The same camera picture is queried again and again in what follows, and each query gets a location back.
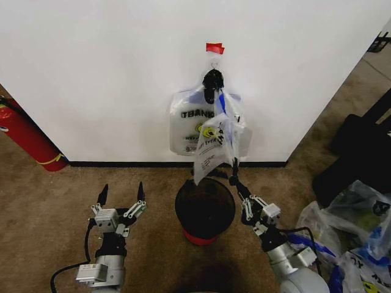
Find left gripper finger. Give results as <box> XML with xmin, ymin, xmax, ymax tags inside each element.
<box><xmin>90</xmin><ymin>183</ymin><xmax>110</xmax><ymax>221</ymax></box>
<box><xmin>123</xmin><ymin>181</ymin><xmax>148</xmax><ymax>219</ymax></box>

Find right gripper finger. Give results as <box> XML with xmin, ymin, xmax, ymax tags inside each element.
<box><xmin>228</xmin><ymin>175</ymin><xmax>255</xmax><ymax>227</ymax></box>
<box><xmin>231</xmin><ymin>156</ymin><xmax>273</xmax><ymax>215</ymax></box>

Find clear printed garbage bag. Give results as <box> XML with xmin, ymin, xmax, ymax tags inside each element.
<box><xmin>193</xmin><ymin>90</ymin><xmax>255</xmax><ymax>186</ymax></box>

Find black trash bin red base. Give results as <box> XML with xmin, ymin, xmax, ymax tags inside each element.
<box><xmin>174</xmin><ymin>178</ymin><xmax>237</xmax><ymax>247</ymax></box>

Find clear thank you bag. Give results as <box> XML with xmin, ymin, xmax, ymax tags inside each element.
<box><xmin>169</xmin><ymin>87</ymin><xmax>246</xmax><ymax>157</ymax></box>

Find black baseboard strip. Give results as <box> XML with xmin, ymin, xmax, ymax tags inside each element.
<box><xmin>68</xmin><ymin>161</ymin><xmax>290</xmax><ymax>168</ymax></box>

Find pile of plastic bags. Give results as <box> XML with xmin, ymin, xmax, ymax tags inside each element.
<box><xmin>288</xmin><ymin>179</ymin><xmax>391</xmax><ymax>293</ymax></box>

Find red fire extinguisher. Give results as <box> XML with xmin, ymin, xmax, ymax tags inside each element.
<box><xmin>0</xmin><ymin>96</ymin><xmax>68</xmax><ymax>173</ymax></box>

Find black case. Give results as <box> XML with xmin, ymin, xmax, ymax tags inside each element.
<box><xmin>312</xmin><ymin>90</ymin><xmax>391</xmax><ymax>209</ymax></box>

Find red tape strip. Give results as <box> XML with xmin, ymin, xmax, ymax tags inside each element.
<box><xmin>205</xmin><ymin>43</ymin><xmax>225</xmax><ymax>56</ymax></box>

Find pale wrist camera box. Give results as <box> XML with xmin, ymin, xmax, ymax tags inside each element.
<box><xmin>93</xmin><ymin>208</ymin><xmax>120</xmax><ymax>230</ymax></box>
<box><xmin>261</xmin><ymin>203</ymin><xmax>282</xmax><ymax>221</ymax></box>

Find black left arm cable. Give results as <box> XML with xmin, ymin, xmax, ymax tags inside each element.
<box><xmin>49</xmin><ymin>219</ymin><xmax>96</xmax><ymax>293</ymax></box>

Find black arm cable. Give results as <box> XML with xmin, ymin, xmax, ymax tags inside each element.
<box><xmin>49</xmin><ymin>219</ymin><xmax>96</xmax><ymax>293</ymax></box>
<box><xmin>286</xmin><ymin>226</ymin><xmax>322</xmax><ymax>276</ymax></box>

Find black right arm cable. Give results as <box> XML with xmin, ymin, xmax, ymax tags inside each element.
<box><xmin>286</xmin><ymin>226</ymin><xmax>322</xmax><ymax>276</ymax></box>

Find black chair frame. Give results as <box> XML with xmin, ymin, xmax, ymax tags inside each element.
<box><xmin>368</xmin><ymin>29</ymin><xmax>391</xmax><ymax>55</ymax></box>

